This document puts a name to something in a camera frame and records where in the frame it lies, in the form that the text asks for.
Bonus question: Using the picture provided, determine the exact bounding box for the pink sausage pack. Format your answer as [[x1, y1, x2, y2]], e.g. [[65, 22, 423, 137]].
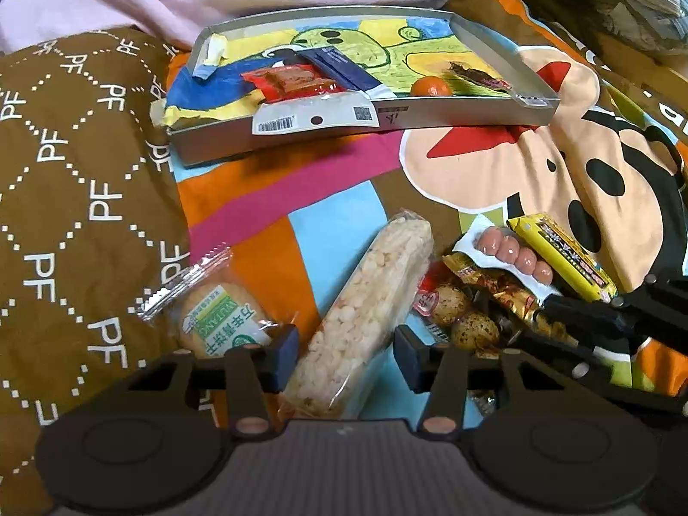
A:
[[452, 215, 561, 303]]

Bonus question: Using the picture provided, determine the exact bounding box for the white barcode label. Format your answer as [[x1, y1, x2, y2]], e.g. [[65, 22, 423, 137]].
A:
[[252, 91, 379, 135]]

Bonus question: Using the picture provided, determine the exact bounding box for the small orange tangerine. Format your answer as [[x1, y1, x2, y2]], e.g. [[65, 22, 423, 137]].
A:
[[411, 76, 452, 97]]

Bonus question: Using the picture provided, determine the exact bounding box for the dark blue sachet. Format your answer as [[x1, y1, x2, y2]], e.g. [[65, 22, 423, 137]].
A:
[[296, 47, 395, 100]]

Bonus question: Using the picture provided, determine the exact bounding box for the folded paper corner tape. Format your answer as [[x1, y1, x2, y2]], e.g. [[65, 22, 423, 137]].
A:
[[192, 33, 227, 80]]

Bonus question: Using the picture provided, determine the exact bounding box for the puffed rice bar pack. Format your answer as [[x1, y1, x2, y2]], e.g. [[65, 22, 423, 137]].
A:
[[279, 211, 434, 421]]

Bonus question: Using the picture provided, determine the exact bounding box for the gold snack packet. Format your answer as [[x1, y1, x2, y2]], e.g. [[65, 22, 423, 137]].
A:
[[442, 252, 578, 347]]

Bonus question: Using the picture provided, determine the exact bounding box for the quail egg snack pack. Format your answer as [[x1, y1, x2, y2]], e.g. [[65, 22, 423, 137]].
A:
[[413, 271, 501, 360]]

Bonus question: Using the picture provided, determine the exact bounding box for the red snack packet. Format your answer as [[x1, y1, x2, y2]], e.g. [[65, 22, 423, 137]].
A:
[[241, 64, 346, 104]]

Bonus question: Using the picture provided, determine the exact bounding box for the yellow snack bar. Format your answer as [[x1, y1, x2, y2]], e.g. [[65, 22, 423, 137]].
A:
[[507, 213, 618, 303]]

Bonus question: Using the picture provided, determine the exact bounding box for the green label biscuit pack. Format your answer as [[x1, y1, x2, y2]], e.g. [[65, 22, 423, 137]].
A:
[[136, 245, 286, 359]]

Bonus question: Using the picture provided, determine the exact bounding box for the dark dried fruit packet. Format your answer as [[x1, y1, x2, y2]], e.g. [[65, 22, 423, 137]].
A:
[[450, 62, 512, 93]]

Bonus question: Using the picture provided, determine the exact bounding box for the brown patterned PF blanket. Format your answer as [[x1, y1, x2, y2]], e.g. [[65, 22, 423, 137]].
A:
[[1, 28, 189, 515]]

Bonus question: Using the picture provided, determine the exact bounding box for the colourful cartoon bed sheet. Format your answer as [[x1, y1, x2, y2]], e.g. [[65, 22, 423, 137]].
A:
[[161, 0, 688, 425]]

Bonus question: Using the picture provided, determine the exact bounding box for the colourful drawing paper liner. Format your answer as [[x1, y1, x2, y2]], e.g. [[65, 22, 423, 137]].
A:
[[163, 15, 510, 127]]

